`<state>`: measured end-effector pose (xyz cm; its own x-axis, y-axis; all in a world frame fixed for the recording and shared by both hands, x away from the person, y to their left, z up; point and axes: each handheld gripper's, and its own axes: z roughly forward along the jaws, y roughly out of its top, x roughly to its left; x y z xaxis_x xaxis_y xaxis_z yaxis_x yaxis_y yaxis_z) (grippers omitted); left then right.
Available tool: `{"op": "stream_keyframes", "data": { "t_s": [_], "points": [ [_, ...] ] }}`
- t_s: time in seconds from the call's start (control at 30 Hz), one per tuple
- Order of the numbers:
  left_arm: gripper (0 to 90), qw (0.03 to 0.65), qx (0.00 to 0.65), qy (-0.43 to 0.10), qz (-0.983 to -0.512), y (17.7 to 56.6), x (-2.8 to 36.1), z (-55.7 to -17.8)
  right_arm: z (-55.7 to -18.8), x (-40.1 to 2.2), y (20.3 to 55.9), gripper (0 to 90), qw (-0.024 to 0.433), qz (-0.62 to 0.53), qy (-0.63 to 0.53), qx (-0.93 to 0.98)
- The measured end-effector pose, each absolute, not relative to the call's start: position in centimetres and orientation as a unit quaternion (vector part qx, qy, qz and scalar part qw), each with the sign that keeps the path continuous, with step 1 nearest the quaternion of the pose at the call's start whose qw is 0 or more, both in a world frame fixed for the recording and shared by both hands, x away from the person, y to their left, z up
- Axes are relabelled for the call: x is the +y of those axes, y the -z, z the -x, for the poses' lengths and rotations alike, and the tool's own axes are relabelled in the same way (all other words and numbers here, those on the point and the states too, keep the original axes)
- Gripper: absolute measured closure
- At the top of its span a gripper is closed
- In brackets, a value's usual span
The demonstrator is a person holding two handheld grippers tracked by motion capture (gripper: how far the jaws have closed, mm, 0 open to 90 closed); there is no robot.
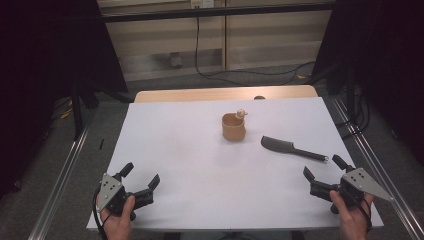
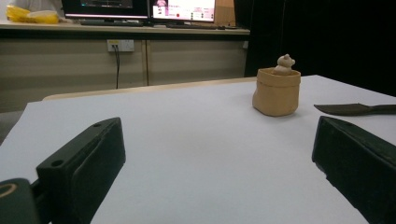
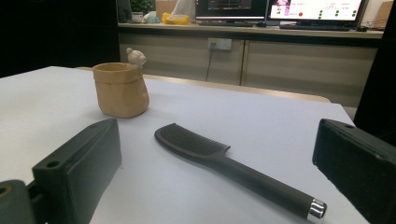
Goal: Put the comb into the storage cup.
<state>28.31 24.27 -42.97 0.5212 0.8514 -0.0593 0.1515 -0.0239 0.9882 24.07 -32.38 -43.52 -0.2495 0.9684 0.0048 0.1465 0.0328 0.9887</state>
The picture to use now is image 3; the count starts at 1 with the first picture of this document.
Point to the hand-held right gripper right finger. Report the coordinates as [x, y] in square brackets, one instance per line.
[358, 168]

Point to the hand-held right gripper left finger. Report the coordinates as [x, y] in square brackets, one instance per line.
[81, 161]

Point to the tan pen holder with bear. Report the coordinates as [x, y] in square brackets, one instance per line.
[121, 93]

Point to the black comb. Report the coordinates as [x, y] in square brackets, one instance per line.
[218, 161]

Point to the beige cabinet counter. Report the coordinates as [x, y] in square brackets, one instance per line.
[295, 65]

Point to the black computer mouse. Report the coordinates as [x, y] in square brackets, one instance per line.
[362, 29]

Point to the black keyboard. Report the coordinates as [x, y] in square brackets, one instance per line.
[314, 27]

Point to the bright-screen computer monitor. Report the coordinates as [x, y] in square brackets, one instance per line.
[314, 9]

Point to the green plant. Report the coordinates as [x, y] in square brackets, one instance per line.
[141, 5]

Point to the yellow plastic bag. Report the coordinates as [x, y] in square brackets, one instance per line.
[176, 19]

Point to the cardboard box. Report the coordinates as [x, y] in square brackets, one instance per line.
[165, 6]

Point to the dark-screen computer monitor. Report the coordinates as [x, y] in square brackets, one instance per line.
[230, 7]

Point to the white wall socket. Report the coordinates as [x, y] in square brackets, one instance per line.
[219, 44]

